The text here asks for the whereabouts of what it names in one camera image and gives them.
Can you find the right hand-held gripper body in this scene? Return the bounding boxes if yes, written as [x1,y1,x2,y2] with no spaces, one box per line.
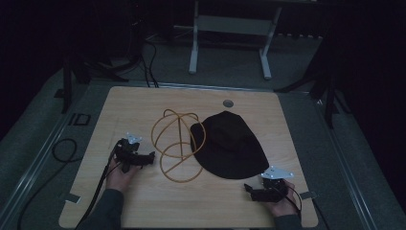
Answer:
[255,165,295,203]

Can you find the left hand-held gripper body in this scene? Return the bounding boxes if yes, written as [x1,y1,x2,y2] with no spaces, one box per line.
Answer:
[113,131,144,173]

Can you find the yellow wire hat stand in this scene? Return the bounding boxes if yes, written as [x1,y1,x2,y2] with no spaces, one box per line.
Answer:
[150,108,207,184]

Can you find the black bucket hat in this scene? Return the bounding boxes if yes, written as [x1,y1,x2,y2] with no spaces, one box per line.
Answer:
[190,110,270,180]

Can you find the person's right hand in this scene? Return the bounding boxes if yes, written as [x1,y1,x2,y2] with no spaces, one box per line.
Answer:
[263,179,300,219]

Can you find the person's left hand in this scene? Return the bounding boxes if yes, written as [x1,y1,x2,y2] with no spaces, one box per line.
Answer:
[105,157,142,194]

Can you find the grey tape piece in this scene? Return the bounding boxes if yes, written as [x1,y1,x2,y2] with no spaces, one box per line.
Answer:
[299,190,319,201]

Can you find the black tripod stand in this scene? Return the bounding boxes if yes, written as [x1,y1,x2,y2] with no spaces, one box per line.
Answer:
[60,56,130,115]
[273,44,352,130]

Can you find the white metal stand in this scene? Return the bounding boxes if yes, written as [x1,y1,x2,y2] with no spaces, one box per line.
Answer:
[188,0,283,81]

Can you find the right hand-held gripper cable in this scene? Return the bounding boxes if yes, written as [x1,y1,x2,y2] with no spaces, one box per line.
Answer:
[277,183,304,221]

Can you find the hand-held gripper cable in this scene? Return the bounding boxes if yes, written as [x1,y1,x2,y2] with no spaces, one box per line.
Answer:
[74,142,124,230]
[277,183,304,221]

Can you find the left hand-held gripper cable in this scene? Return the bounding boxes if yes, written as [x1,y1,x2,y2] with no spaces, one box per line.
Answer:
[74,142,124,230]

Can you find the black floor cable loop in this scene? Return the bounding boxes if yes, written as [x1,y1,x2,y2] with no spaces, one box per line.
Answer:
[16,137,79,230]

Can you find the metal floor rail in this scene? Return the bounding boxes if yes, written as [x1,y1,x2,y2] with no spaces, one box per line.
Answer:
[314,97,381,230]
[0,113,76,221]

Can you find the black cables at back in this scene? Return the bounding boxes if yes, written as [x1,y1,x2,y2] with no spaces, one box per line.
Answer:
[139,37,160,89]

